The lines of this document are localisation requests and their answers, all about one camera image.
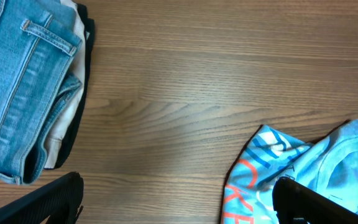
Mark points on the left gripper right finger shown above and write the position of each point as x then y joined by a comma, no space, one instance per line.
295,203

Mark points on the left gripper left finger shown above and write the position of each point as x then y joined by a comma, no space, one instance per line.
57,202

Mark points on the light blue printed t-shirt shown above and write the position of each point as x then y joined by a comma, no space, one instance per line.
329,167

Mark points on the folded blue denim jeans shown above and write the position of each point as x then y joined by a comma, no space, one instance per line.
37,47

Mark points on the folded black garment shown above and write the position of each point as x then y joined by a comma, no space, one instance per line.
70,136

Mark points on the folded white garment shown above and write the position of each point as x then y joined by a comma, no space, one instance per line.
62,120

